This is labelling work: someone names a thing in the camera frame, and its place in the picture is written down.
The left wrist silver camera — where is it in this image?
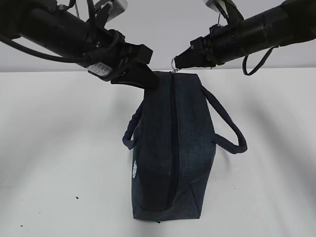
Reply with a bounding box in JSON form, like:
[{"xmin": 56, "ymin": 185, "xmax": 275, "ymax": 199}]
[{"xmin": 94, "ymin": 0, "xmax": 128, "ymax": 23}]

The metal zipper pull ring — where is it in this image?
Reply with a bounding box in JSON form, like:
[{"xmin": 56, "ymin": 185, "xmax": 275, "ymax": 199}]
[{"xmin": 170, "ymin": 56, "xmax": 179, "ymax": 74}]

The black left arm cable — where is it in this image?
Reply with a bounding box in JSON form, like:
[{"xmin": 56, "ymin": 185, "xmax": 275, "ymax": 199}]
[{"xmin": 0, "ymin": 0, "xmax": 119, "ymax": 64}]

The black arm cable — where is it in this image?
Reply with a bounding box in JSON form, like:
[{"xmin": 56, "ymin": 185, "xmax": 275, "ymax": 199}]
[
  {"xmin": 0, "ymin": 0, "xmax": 119, "ymax": 64},
  {"xmin": 241, "ymin": 45, "xmax": 276, "ymax": 76}
]

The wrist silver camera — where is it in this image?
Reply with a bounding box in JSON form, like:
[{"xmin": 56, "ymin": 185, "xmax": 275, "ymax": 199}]
[
  {"xmin": 203, "ymin": 0, "xmax": 228, "ymax": 13},
  {"xmin": 94, "ymin": 0, "xmax": 128, "ymax": 23}
]

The dark blue lunch bag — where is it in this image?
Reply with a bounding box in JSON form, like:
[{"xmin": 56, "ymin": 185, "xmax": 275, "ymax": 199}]
[{"xmin": 122, "ymin": 71, "xmax": 247, "ymax": 222}]

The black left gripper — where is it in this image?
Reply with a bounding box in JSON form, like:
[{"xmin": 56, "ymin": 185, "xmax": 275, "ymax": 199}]
[{"xmin": 82, "ymin": 30, "xmax": 159, "ymax": 90}]

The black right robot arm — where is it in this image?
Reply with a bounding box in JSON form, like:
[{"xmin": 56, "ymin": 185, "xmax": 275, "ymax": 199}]
[{"xmin": 174, "ymin": 0, "xmax": 316, "ymax": 69}]

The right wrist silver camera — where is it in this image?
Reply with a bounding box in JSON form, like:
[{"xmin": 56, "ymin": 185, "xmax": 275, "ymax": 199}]
[{"xmin": 203, "ymin": 0, "xmax": 228, "ymax": 13}]

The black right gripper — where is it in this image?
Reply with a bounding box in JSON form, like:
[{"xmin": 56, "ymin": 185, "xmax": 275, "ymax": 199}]
[{"xmin": 174, "ymin": 23, "xmax": 247, "ymax": 69}]

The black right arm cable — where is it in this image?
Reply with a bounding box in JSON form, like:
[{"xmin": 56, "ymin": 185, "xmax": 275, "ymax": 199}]
[{"xmin": 241, "ymin": 45, "xmax": 276, "ymax": 76}]

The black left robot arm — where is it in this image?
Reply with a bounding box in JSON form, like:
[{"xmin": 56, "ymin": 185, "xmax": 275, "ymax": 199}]
[{"xmin": 0, "ymin": 0, "xmax": 159, "ymax": 89}]

